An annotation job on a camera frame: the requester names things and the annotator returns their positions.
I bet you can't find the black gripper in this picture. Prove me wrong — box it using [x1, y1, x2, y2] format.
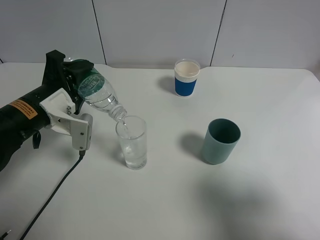
[42, 50, 94, 115]

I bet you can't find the clear plastic water bottle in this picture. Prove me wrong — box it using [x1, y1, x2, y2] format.
[74, 66, 127, 122]

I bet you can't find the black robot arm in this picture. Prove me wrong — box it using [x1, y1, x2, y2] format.
[0, 50, 94, 169]

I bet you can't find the blue and white cup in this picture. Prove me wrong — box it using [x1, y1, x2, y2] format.
[174, 58, 201, 97]

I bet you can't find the teal green cup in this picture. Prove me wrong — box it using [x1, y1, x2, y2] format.
[201, 118, 241, 165]

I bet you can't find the tall clear drinking glass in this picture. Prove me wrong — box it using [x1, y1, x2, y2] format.
[115, 115, 147, 170]

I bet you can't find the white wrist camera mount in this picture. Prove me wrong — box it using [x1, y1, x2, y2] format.
[39, 88, 93, 151]

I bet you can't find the thin black cable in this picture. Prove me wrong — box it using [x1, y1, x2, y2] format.
[0, 129, 86, 240]

